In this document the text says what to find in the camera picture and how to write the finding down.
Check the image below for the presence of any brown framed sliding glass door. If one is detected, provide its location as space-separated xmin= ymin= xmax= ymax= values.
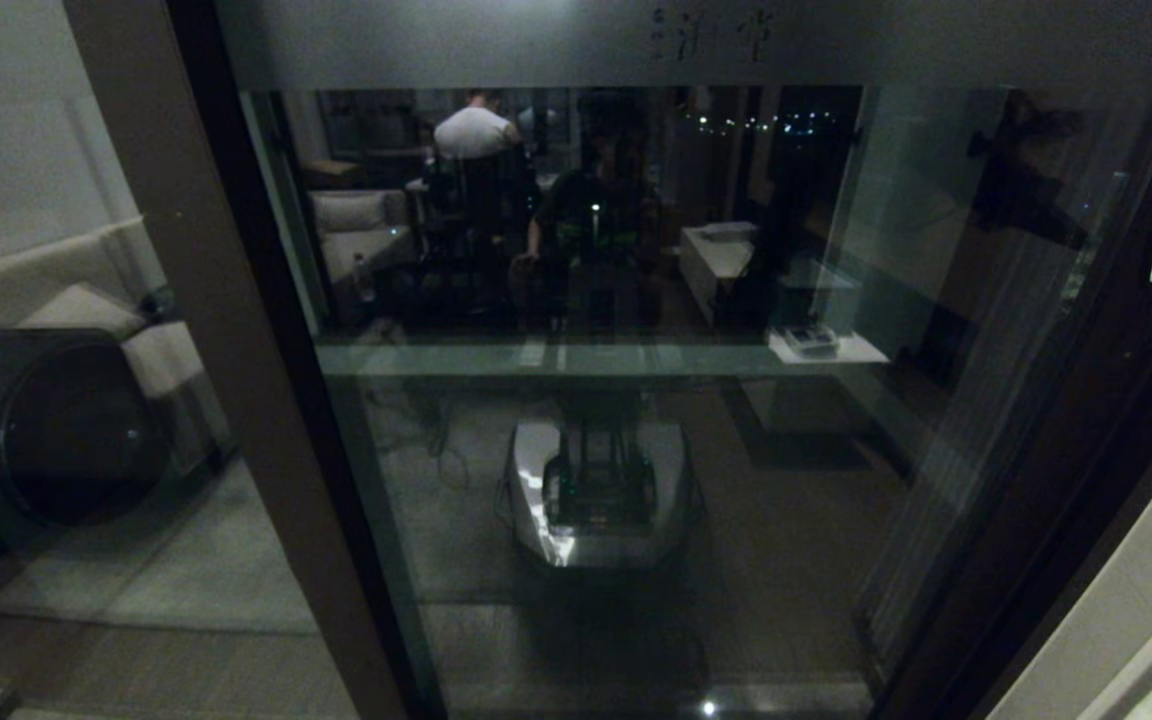
xmin=211 ymin=0 xmax=1152 ymax=720

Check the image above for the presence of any dark brown door jamb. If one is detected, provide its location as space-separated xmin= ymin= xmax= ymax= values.
xmin=921 ymin=350 xmax=1152 ymax=720

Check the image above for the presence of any grey rug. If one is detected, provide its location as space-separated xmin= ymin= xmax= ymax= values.
xmin=0 ymin=455 xmax=322 ymax=637

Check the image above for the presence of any beige sofa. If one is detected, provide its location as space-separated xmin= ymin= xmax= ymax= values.
xmin=0 ymin=218 xmax=237 ymax=481

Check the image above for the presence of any beige sofa cushion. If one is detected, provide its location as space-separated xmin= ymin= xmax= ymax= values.
xmin=21 ymin=283 xmax=152 ymax=337

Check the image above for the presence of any brown fixed door frame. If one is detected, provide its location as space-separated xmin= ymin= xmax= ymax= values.
xmin=64 ymin=0 xmax=447 ymax=720

